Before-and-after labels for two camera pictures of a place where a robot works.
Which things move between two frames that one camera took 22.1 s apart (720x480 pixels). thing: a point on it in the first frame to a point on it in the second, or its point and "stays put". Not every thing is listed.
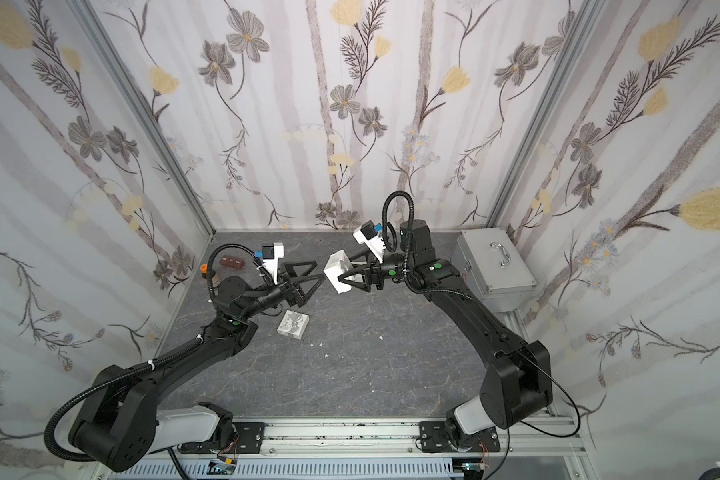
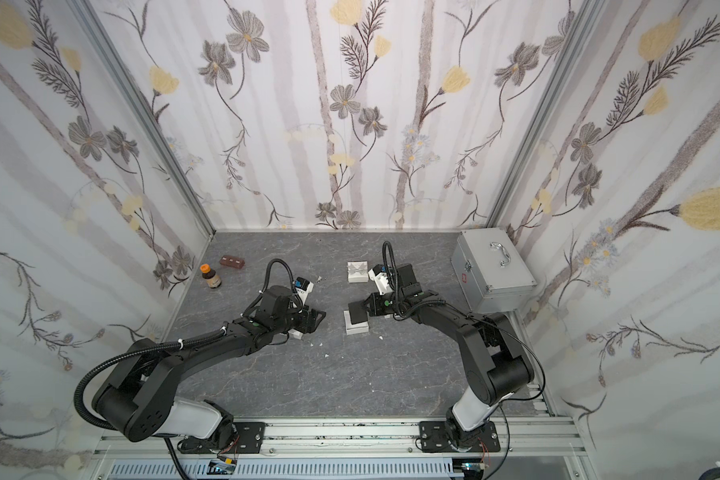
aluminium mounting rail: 396,439 stays put
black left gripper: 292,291 to 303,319
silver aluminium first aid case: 492,267 stays put
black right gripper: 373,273 to 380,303
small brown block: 232,262 stays put
